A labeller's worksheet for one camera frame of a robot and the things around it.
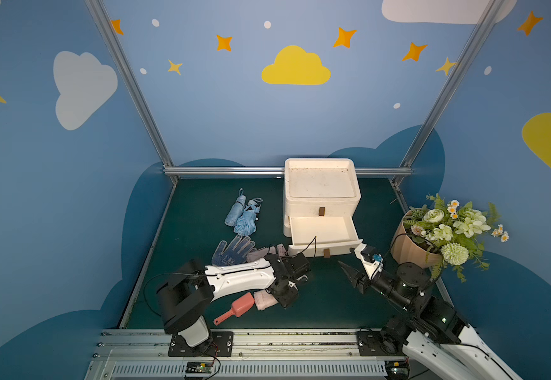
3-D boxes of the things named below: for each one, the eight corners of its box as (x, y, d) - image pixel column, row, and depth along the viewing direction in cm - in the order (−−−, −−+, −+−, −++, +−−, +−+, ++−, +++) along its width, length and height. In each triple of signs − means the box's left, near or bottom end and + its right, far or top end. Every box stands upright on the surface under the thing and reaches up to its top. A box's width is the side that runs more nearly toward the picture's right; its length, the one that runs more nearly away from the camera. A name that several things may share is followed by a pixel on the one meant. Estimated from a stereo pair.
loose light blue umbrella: (236, 234, 103) (234, 227, 98) (251, 200, 115) (250, 192, 111) (252, 238, 102) (251, 231, 97) (266, 203, 114) (265, 195, 109)
